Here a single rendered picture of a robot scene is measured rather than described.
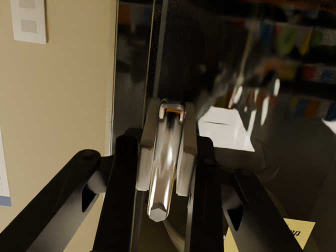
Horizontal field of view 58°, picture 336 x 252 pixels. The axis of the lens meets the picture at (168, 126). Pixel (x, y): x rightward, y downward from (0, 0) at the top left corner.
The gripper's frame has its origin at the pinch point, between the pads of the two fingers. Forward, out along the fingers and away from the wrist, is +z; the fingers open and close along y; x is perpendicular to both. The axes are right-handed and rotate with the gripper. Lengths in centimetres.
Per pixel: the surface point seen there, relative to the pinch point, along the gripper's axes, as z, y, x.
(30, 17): 48, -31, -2
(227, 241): 4.4, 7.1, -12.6
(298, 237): 4.5, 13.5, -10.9
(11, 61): 49, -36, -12
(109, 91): 5.6, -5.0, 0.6
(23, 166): 49, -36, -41
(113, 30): 5.6, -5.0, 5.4
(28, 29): 48, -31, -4
